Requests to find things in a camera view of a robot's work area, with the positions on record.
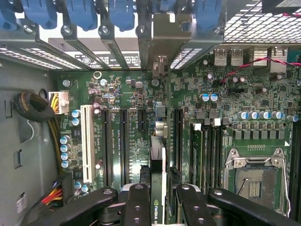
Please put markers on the white power connector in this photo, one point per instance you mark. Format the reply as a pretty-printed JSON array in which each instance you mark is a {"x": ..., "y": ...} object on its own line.
[{"x": 61, "y": 102}]

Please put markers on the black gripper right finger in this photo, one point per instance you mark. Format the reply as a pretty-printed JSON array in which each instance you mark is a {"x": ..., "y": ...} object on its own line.
[{"x": 195, "y": 209}]

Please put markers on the green motherboard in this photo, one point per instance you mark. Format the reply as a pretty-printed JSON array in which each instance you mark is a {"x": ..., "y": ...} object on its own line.
[{"x": 134, "y": 153}]

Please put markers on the black RAM slot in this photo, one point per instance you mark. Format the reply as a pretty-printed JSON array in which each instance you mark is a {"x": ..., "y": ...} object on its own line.
[
  {"x": 215, "y": 160},
  {"x": 207, "y": 160},
  {"x": 295, "y": 164}
]

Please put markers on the silver ethernet port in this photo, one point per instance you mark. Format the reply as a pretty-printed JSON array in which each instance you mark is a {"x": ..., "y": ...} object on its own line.
[{"x": 278, "y": 53}]

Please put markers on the metal slot cover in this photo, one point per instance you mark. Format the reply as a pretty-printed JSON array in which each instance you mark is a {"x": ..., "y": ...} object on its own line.
[
  {"x": 104, "y": 29},
  {"x": 67, "y": 29},
  {"x": 142, "y": 29}
]

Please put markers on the CPU socket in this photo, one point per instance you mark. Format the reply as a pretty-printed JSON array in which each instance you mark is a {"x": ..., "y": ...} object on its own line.
[{"x": 258, "y": 188}]

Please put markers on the silver USB port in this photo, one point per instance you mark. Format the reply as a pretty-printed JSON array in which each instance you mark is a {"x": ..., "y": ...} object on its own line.
[
  {"x": 237, "y": 58},
  {"x": 220, "y": 58}
]

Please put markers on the black PC case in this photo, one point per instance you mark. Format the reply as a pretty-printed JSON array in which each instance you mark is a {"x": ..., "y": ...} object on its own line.
[{"x": 14, "y": 42}]

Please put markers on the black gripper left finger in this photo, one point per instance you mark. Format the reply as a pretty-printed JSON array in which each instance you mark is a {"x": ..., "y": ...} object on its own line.
[{"x": 138, "y": 207}]

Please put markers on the short black expansion slot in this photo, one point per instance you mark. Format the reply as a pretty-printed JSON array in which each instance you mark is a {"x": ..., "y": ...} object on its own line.
[{"x": 142, "y": 120}]

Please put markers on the long black expansion slot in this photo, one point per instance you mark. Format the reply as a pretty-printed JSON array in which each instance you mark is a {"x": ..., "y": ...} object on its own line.
[
  {"x": 178, "y": 141},
  {"x": 106, "y": 146}
]

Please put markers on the white expansion slot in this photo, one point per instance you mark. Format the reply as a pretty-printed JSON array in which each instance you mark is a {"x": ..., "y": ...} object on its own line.
[{"x": 86, "y": 141}]

